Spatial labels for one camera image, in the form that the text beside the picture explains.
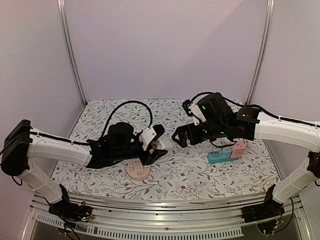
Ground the floral table mat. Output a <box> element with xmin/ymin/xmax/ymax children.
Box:
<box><xmin>52</xmin><ymin>99</ymin><xmax>280</xmax><ymax>202</ymax></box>

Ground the aluminium frame post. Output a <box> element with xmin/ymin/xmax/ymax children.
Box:
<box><xmin>57</xmin><ymin>0</ymin><xmax>88</xmax><ymax>107</ymax></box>
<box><xmin>245</xmin><ymin>0</ymin><xmax>275</xmax><ymax>105</ymax></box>

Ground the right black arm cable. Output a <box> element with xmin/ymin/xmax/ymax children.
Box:
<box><xmin>189</xmin><ymin>91</ymin><xmax>320</xmax><ymax>127</ymax></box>

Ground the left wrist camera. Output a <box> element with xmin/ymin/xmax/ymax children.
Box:
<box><xmin>138</xmin><ymin>124</ymin><xmax>165</xmax><ymax>151</ymax></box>

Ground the white cube socket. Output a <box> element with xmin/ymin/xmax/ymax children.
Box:
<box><xmin>151</xmin><ymin>136</ymin><xmax>173</xmax><ymax>151</ymax></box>

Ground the teal power strip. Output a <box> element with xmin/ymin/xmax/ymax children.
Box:
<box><xmin>207</xmin><ymin>151</ymin><xmax>232</xmax><ymax>164</ymax></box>

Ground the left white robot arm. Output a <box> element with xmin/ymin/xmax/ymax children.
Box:
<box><xmin>0</xmin><ymin>119</ymin><xmax>168</xmax><ymax>217</ymax></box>

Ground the right aluminium frame post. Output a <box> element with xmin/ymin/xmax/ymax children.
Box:
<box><xmin>245</xmin><ymin>0</ymin><xmax>275</xmax><ymax>105</ymax></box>

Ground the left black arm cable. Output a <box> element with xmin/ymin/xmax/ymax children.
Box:
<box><xmin>29</xmin><ymin>99</ymin><xmax>154</xmax><ymax>146</ymax></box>

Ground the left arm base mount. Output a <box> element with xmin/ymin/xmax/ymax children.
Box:
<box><xmin>48</xmin><ymin>183</ymin><xmax>93</xmax><ymax>240</ymax></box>

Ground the small blue plug adapter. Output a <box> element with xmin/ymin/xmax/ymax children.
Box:
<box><xmin>221</xmin><ymin>147</ymin><xmax>232</xmax><ymax>162</ymax></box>

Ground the pink cube socket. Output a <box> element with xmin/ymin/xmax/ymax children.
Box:
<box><xmin>230</xmin><ymin>139</ymin><xmax>246</xmax><ymax>159</ymax></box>

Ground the aluminium front rail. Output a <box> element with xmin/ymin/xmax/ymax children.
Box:
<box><xmin>22</xmin><ymin>192</ymin><xmax>311</xmax><ymax>240</ymax></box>

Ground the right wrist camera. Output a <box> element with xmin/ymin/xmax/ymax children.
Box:
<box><xmin>182</xmin><ymin>99</ymin><xmax>207</xmax><ymax>126</ymax></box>

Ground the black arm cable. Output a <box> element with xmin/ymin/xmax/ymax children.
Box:
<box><xmin>29</xmin><ymin>99</ymin><xmax>154</xmax><ymax>146</ymax></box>
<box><xmin>189</xmin><ymin>91</ymin><xmax>320</xmax><ymax>127</ymax></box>

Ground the round pink socket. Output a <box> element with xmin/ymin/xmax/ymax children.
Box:
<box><xmin>126</xmin><ymin>158</ymin><xmax>151</xmax><ymax>181</ymax></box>

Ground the left aluminium frame post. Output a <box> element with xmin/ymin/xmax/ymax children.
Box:
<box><xmin>57</xmin><ymin>0</ymin><xmax>88</xmax><ymax>107</ymax></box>

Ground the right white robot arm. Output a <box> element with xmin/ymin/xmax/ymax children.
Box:
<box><xmin>172</xmin><ymin>92</ymin><xmax>320</xmax><ymax>218</ymax></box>

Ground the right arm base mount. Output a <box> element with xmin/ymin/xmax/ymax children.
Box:
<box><xmin>241</xmin><ymin>184</ymin><xmax>285</xmax><ymax>235</ymax></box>

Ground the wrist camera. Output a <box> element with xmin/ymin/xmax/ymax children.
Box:
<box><xmin>138</xmin><ymin>124</ymin><xmax>165</xmax><ymax>151</ymax></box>
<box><xmin>182</xmin><ymin>99</ymin><xmax>207</xmax><ymax>126</ymax></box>

